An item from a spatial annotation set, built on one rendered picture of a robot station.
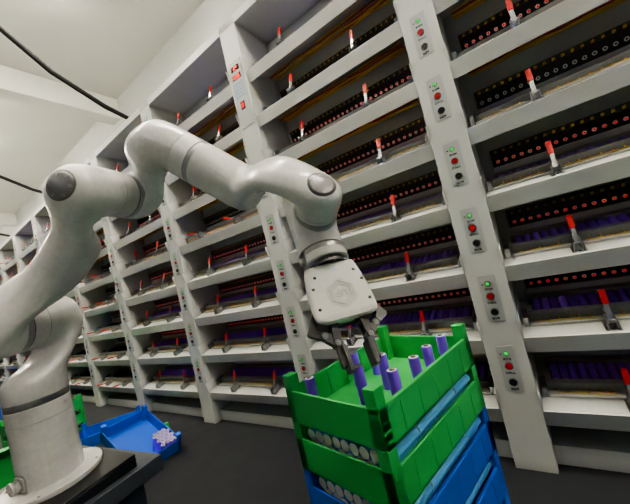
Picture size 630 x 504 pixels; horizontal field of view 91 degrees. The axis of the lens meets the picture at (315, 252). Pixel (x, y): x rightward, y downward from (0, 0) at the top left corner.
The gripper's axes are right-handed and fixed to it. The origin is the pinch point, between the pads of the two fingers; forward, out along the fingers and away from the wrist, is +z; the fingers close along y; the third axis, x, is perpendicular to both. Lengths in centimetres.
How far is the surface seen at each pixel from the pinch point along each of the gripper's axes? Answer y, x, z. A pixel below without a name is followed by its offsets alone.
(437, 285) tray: 39, 33, -17
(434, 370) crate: 11.8, 3.1, 5.1
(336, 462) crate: -6.7, 8.1, 12.4
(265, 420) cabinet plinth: -20, 115, -1
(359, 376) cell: 0.8, 7.2, 2.2
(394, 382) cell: 4.4, 2.3, 4.9
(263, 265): -6, 69, -55
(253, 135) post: 1, 39, -99
